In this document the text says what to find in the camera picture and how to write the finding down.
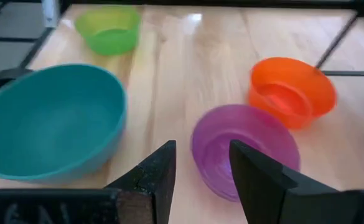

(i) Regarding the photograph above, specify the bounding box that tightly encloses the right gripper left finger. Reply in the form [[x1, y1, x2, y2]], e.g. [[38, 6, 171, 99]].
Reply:
[[105, 139, 177, 224]]

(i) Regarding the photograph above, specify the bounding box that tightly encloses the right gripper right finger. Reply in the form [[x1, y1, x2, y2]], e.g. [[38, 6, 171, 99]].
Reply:
[[229, 139, 364, 224]]

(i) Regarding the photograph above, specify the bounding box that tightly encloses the small purple plastic bowl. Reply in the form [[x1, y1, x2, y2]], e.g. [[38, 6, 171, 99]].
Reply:
[[190, 104, 301, 202]]

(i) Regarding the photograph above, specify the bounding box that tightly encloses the small orange plastic bowl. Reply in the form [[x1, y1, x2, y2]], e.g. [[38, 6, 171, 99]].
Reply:
[[248, 57, 338, 130]]

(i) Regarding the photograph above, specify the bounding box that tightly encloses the large teal plastic bowl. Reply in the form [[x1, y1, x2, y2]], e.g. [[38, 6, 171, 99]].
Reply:
[[0, 63, 128, 184]]

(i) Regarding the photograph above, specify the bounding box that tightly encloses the small green plastic bowl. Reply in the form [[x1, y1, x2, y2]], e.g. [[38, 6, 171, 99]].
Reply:
[[75, 5, 141, 56]]

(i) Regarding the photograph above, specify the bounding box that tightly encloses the silver edge bracket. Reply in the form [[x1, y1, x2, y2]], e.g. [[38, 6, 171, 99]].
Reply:
[[40, 0, 60, 29]]

